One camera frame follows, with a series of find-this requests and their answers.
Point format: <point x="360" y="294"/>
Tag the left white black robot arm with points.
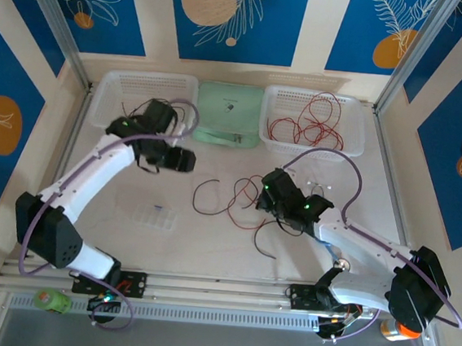
<point x="88" y="167"/>

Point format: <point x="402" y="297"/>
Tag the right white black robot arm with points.
<point x="364" y="239"/>

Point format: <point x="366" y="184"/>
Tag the clear plastic organizer box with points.
<point x="153" y="216"/>

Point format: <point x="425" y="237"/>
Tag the white perforated plastic basket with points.
<point x="279" y="100"/>
<point x="111" y="96"/>

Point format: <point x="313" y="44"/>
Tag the blue stethoscope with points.
<point x="341" y="264"/>

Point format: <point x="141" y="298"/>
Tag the orange capped jar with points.
<point x="390" y="329"/>

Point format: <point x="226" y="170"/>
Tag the green plastic bottle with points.
<point x="53" y="301"/>

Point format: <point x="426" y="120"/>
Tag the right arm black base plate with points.
<point x="303" y="296"/>

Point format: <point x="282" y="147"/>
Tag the aluminium front rail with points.
<point x="219" y="292"/>

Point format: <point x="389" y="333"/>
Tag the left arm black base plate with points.
<point x="134" y="284"/>

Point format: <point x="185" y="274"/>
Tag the aluminium frame post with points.
<point x="54" y="13"/>
<point x="414" y="55"/>

